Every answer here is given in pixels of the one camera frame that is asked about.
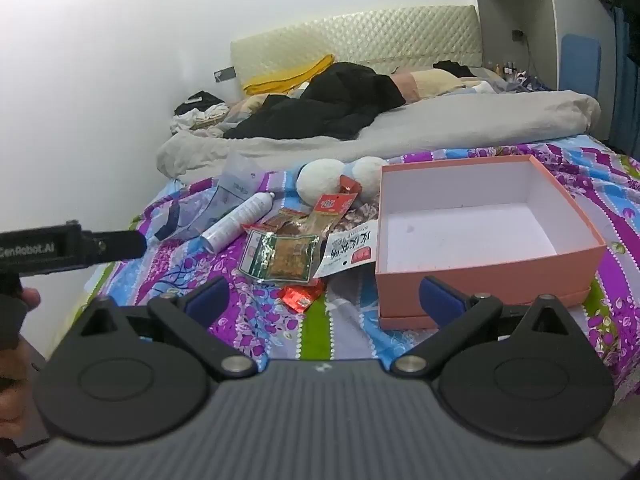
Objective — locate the pink cardboard box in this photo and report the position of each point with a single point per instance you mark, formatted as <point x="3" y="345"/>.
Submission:
<point x="500" y="275"/>

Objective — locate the black cloth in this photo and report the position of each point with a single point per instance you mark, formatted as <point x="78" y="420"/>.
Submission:
<point x="452" y="67"/>

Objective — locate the white cabinet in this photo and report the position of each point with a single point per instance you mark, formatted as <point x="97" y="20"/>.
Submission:
<point x="500" y="20"/>

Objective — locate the green clear snack packet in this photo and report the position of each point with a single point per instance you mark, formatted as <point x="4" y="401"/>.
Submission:
<point x="260" y="255"/>

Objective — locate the beige floral quilt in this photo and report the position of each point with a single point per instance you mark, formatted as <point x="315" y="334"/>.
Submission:
<point x="245" y="104"/>

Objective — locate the pile of clothes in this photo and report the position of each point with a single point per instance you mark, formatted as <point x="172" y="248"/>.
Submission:
<point x="200" y="112"/>

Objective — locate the purple floral bed sheet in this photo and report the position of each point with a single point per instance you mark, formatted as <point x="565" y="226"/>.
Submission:
<point x="260" y="320"/>

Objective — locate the small red snack packet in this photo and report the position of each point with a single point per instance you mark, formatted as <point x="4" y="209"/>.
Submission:
<point x="300" y="297"/>

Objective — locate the pale pillow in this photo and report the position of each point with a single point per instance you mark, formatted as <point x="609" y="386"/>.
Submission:
<point x="480" y="84"/>

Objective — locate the red snack wrapper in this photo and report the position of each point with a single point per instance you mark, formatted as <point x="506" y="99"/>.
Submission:
<point x="350" y="185"/>

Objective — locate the cream quilted headboard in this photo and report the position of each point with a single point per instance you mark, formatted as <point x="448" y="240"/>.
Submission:
<point x="375" y="35"/>

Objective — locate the beige pillow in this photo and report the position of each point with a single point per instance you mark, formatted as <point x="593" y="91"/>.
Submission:
<point x="435" y="82"/>

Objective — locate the grey blanket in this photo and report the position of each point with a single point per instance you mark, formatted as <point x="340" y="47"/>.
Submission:
<point x="450" y="125"/>

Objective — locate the black wall plug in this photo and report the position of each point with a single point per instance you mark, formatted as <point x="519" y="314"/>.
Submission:
<point x="517" y="36"/>

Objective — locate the red label snack packet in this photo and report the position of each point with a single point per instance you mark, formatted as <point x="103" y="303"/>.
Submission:
<point x="330" y="204"/>

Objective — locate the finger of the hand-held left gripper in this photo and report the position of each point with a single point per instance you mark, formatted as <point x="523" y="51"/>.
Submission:
<point x="122" y="246"/>

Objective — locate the black jacket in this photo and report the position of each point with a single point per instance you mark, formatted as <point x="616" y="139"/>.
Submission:
<point x="325" y="105"/>

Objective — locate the purple patterned cloth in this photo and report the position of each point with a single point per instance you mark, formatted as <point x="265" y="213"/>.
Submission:
<point x="520" y="82"/>

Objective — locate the white spray bottle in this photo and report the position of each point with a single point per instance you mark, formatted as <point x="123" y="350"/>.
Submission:
<point x="235" y="222"/>

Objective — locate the white plush toy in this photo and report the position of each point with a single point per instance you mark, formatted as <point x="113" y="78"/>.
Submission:
<point x="320" y="180"/>

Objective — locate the pink pillow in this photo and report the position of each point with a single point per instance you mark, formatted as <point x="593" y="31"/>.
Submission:
<point x="407" y="87"/>

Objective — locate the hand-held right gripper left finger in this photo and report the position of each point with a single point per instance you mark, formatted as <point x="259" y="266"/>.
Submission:
<point x="207" y="297"/>

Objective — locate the person's left hand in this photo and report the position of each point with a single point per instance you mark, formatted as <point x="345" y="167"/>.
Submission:
<point x="31" y="298"/>

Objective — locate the blue curtain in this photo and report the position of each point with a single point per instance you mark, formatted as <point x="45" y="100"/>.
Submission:
<point x="625" y="85"/>

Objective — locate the blue padded panel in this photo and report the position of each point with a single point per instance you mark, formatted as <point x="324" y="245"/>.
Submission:
<point x="580" y="62"/>

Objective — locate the white snack packet black print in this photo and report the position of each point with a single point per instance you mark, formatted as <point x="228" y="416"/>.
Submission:
<point x="345" y="250"/>

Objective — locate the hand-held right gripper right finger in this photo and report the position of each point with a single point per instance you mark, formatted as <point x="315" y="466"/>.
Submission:
<point x="440" y="302"/>

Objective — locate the clear plastic bag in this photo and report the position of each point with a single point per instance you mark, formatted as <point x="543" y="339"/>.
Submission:
<point x="235" y="180"/>

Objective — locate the yellow cloth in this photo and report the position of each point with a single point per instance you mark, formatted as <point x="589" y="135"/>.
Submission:
<point x="290" y="77"/>

